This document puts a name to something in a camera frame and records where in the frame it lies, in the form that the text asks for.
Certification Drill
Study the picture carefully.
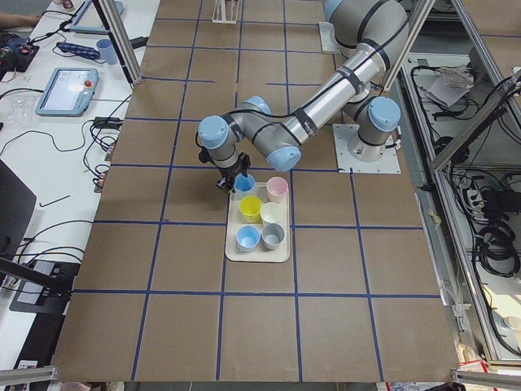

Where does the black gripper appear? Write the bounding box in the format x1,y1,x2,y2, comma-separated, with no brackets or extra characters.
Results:
216,160,244,195

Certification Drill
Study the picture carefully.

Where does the light blue plastic cup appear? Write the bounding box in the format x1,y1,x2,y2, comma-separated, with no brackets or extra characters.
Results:
234,174,256,200

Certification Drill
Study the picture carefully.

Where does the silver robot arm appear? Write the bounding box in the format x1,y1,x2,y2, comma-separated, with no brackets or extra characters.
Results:
197,1,409,192

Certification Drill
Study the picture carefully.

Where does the yellow plastic cup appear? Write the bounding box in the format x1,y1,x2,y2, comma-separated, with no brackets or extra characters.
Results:
239,195,262,224

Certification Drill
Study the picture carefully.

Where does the pink plastic cup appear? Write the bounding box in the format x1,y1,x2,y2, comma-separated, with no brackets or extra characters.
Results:
266,177,289,203

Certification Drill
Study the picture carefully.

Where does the pale green plastic cup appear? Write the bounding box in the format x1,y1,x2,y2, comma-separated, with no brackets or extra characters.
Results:
260,202,282,225

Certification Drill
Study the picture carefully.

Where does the blue plastic cup on tray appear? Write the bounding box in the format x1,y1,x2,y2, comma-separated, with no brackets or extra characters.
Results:
235,225,261,253

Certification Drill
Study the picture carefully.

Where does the grey plastic cup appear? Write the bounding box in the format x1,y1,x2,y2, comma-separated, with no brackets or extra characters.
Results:
261,223,285,250

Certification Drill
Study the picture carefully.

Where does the blue cup on desk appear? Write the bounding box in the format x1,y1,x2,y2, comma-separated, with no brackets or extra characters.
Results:
96,38,118,65

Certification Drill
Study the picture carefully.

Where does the cream plastic tray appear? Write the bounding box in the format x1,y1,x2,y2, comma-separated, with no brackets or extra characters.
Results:
225,182,291,263

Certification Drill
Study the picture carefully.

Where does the teach pendant tablet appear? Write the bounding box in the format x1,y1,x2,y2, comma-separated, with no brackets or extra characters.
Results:
35,68,99,117
70,1,107,35

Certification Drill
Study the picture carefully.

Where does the blue folded umbrella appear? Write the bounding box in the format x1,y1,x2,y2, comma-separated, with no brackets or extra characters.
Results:
55,42,101,60

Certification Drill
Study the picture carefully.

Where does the black allen key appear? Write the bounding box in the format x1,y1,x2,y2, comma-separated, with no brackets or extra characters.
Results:
38,195,71,208

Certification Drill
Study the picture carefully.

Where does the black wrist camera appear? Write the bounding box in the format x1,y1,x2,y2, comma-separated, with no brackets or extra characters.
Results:
239,152,251,172

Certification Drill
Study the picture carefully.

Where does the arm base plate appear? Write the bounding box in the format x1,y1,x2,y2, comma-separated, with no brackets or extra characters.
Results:
333,124,401,174
318,21,340,54

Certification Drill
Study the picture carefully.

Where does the white wire cup rack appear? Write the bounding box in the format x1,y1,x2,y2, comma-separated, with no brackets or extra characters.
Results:
212,0,242,24

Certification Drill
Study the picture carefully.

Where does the aluminium frame post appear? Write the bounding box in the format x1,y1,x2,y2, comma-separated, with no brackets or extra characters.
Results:
93,0,142,86

